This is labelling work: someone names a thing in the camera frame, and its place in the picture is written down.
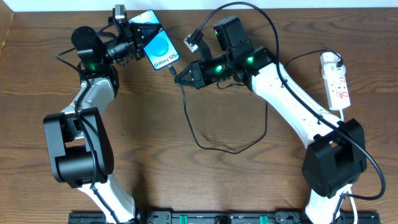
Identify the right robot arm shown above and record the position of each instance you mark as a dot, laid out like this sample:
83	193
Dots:
335	156

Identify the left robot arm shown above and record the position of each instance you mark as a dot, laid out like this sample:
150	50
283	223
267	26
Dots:
79	149

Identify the white power strip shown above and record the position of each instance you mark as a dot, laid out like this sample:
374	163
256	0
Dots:
336	87

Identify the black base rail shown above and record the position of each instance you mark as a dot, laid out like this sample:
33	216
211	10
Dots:
163	217

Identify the brown cardboard panel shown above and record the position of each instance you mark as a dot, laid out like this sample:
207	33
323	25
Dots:
6	18

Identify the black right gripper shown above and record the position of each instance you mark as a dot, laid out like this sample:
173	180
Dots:
201	74

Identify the white USB charger plug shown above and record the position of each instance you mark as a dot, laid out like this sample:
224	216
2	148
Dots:
331	57

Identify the blue Galaxy smartphone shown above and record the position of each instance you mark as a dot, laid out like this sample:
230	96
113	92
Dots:
161	52

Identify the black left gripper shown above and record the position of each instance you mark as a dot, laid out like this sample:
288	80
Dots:
135	43

